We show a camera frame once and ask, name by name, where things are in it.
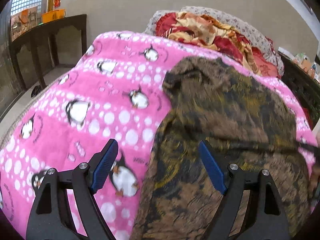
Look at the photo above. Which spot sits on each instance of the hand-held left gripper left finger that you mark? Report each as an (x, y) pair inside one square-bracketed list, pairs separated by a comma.
[(105, 165)]

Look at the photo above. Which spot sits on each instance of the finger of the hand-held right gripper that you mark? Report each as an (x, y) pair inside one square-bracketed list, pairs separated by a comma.
[(310, 148)]

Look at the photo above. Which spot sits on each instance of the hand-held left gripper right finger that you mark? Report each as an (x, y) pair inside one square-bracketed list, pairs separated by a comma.
[(212, 166)]

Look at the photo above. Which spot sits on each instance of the brown yellow patterned cloth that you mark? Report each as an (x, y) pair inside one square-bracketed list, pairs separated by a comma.
[(225, 110)]

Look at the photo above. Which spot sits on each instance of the dark wooden headboard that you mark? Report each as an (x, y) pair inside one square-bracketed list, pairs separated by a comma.
[(297, 82)]

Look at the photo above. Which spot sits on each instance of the pile of colourful packets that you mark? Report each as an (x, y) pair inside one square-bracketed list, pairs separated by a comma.
[(306, 65)]

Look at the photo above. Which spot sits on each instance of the pink penguin print blanket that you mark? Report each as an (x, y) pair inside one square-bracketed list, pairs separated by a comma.
[(75, 85)]

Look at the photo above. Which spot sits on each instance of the dark shoe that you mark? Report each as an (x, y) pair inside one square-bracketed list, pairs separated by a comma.
[(36, 91)]

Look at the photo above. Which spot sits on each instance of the dark wooden table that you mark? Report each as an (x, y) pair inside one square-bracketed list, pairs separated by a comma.
[(37, 33)]

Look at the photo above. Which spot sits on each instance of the red orange floral quilt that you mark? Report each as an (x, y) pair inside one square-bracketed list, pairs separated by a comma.
[(225, 15)]

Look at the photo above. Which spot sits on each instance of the orange box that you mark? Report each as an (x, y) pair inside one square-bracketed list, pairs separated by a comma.
[(53, 16)]

